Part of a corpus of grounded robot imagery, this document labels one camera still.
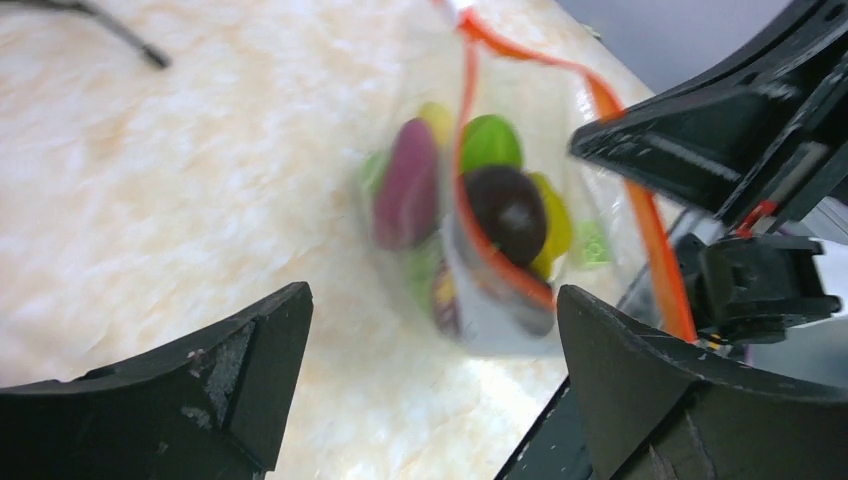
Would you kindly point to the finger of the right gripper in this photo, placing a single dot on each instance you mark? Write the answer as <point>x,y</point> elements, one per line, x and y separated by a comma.
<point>767,123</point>

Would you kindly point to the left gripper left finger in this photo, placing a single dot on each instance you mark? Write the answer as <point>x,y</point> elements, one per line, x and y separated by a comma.
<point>212,404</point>

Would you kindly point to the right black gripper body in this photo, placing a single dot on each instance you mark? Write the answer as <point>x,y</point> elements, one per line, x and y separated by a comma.
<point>752,283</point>

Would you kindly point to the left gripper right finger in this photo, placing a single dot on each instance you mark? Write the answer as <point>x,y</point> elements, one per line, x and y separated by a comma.
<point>656,407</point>

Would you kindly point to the dark brown round toy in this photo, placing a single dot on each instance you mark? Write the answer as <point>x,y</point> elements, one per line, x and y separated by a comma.
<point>509,210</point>

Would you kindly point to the green pepper toy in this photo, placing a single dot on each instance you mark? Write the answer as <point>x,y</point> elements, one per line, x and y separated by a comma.
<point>487,140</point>

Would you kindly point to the clear zip top bag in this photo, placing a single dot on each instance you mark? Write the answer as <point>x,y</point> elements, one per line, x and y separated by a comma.
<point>456,59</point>

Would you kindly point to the brown bear chocolate toy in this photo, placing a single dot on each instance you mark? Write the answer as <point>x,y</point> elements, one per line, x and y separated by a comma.
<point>444,307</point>

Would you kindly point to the yellow mango toy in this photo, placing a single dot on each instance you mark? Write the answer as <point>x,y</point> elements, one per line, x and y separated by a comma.
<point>440,121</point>

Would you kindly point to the dark red sweet potato toy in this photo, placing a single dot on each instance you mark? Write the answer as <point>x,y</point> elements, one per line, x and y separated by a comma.
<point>406,205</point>

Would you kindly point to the green lego brick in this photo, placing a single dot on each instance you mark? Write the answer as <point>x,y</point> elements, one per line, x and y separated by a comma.
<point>592,248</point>

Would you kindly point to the microphone on tripod stand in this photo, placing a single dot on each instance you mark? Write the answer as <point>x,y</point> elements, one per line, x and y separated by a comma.
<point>152,54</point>

